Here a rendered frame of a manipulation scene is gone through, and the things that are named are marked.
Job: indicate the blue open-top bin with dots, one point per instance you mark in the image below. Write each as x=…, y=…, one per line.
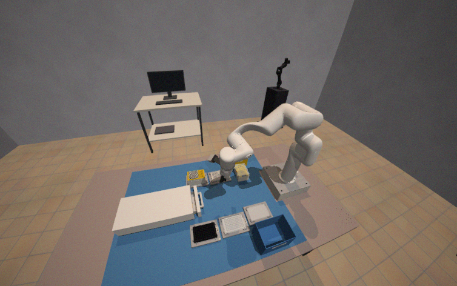
x=272, y=234

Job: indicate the blue bench mat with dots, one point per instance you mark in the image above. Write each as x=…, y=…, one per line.
x=164, y=257

